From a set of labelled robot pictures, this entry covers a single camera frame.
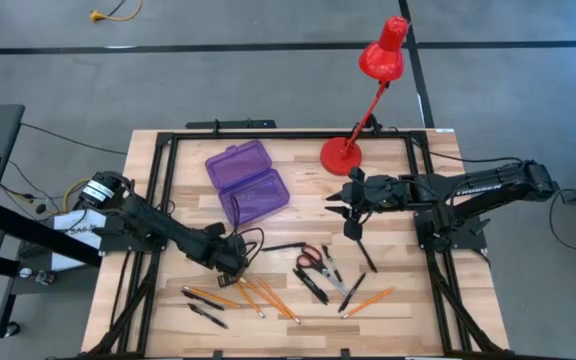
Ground orange wooden pencil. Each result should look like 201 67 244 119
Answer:
182 285 242 309
341 287 395 320
234 281 266 320
256 277 302 325
239 277 294 320

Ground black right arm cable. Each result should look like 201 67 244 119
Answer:
410 137 524 166

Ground purple translucent plastic supply box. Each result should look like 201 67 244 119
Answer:
204 139 291 228

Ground white box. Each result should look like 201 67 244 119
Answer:
50 209 105 272

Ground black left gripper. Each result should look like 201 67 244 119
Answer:
201 233 250 289

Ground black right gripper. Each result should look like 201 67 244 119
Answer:
324 167 409 221

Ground red desk lamp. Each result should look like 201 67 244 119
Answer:
319 15 410 177

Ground black ballpoint pen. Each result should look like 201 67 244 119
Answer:
187 302 230 330
356 238 379 274
295 267 330 304
292 269 327 306
320 243 345 286
337 272 368 314
260 241 308 252
181 290 226 312

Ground red-handled scissors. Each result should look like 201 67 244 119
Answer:
295 244 350 297

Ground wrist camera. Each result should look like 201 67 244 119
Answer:
202 222 228 240
342 218 365 242

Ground yellow extension cable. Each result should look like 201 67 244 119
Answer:
89 0 144 23

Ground thin black floor cable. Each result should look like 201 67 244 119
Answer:
20 122 128 156

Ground black power strip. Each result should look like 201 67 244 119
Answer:
185 118 278 130

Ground yellow arm base cable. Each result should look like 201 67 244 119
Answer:
61 177 92 214

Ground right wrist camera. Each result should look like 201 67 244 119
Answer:
342 218 365 242

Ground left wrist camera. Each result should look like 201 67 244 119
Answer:
202 222 228 240

